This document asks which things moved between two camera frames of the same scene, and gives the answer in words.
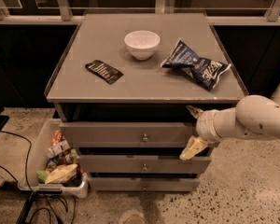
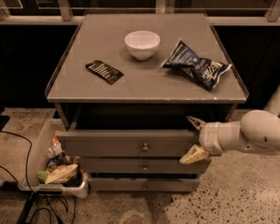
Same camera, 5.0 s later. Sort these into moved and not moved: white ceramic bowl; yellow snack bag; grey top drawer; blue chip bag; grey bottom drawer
Moved: grey top drawer
Not moved: white ceramic bowl; grey bottom drawer; blue chip bag; yellow snack bag
